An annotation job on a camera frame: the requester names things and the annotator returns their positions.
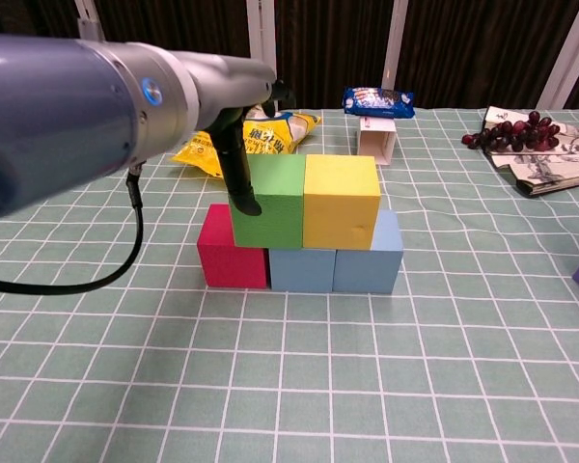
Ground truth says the dark red grape bunch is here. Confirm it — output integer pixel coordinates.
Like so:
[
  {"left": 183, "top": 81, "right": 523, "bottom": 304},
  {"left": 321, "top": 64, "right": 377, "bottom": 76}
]
[{"left": 461, "top": 110, "right": 561, "bottom": 153}]

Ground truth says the light blue foam cube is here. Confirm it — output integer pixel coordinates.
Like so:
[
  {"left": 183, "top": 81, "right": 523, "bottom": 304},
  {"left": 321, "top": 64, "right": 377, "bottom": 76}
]
[
  {"left": 332, "top": 208, "right": 405, "bottom": 295},
  {"left": 268, "top": 247, "right": 338, "bottom": 293}
]

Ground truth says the white open cardboard box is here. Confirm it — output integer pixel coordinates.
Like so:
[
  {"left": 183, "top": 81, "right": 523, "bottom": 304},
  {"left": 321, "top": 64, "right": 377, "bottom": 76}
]
[{"left": 356, "top": 115, "right": 398, "bottom": 167}]

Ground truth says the white metal frame post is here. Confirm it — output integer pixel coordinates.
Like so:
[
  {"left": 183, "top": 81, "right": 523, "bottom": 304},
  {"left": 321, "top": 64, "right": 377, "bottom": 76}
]
[
  {"left": 74, "top": 0, "right": 106, "bottom": 43},
  {"left": 382, "top": 0, "right": 410, "bottom": 93},
  {"left": 538, "top": 0, "right": 579, "bottom": 110},
  {"left": 246, "top": 0, "right": 280, "bottom": 81}
]

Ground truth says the yellow foam cube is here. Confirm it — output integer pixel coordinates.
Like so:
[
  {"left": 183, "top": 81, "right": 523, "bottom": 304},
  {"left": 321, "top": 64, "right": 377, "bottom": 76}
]
[{"left": 301, "top": 153, "right": 382, "bottom": 251}]

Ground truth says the pink foam cube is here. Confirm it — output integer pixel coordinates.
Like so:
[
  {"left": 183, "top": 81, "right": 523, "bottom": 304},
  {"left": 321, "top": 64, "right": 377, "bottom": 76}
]
[{"left": 196, "top": 203, "right": 271, "bottom": 290}]

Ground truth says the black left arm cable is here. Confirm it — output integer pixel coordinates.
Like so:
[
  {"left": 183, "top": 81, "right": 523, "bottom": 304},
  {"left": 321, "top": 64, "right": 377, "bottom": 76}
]
[{"left": 0, "top": 163, "right": 147, "bottom": 296}]

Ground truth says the yellow snack bag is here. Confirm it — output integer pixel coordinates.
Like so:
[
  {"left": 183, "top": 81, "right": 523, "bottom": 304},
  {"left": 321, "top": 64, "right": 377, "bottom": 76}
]
[{"left": 168, "top": 103, "right": 322, "bottom": 180}]

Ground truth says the blue cookie packet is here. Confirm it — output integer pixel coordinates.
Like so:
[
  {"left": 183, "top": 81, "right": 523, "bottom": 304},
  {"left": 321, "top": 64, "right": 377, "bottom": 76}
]
[{"left": 342, "top": 86, "right": 416, "bottom": 120}]

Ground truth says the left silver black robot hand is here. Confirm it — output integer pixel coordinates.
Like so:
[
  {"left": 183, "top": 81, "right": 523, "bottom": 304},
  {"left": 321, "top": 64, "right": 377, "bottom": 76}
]
[{"left": 166, "top": 47, "right": 298, "bottom": 217}]

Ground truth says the painted paper folding fan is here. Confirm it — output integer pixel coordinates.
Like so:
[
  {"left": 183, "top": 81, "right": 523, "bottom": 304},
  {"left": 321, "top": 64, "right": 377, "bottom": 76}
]
[{"left": 482, "top": 105, "right": 579, "bottom": 197}]

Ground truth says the green foam cube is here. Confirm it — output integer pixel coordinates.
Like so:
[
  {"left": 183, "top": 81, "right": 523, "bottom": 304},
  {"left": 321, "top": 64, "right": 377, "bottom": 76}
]
[{"left": 228, "top": 153, "right": 307, "bottom": 250}]

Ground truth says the green checkered tablecloth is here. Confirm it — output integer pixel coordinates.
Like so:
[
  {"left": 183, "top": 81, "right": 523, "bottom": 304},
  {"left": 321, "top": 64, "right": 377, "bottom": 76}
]
[{"left": 0, "top": 106, "right": 579, "bottom": 463}]

